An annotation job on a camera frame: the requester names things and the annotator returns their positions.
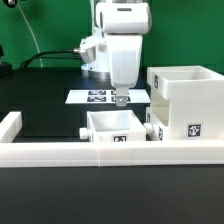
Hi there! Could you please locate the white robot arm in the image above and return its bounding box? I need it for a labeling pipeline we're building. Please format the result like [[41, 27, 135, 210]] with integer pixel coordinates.
[[79, 0, 152, 106]]

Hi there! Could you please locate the white front drawer box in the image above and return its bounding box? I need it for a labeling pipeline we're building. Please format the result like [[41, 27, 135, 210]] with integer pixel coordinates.
[[143, 123, 164, 141]]

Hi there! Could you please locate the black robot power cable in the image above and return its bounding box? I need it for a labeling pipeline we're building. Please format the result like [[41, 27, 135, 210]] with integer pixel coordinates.
[[19, 48, 83, 69]]

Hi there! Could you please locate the white drawer housing box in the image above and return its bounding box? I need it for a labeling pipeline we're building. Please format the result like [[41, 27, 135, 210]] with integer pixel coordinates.
[[146, 66, 224, 141]]

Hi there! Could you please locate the white U-shaped fence frame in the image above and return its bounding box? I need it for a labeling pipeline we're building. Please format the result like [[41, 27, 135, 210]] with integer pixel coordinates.
[[0, 112, 224, 168]]

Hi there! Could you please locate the white thin cable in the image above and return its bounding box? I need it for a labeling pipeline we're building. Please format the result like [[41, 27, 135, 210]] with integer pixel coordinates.
[[14, 0, 44, 68]]

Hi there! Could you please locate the black device at left edge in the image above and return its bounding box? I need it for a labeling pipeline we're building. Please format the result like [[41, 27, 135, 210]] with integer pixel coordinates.
[[0, 45, 13, 77]]

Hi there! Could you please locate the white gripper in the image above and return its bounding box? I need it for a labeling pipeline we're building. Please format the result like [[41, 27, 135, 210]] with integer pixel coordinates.
[[96, 2, 152, 107]]

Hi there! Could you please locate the white marker tag plate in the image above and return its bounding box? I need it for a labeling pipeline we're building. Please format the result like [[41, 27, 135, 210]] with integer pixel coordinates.
[[65, 89, 150, 104]]

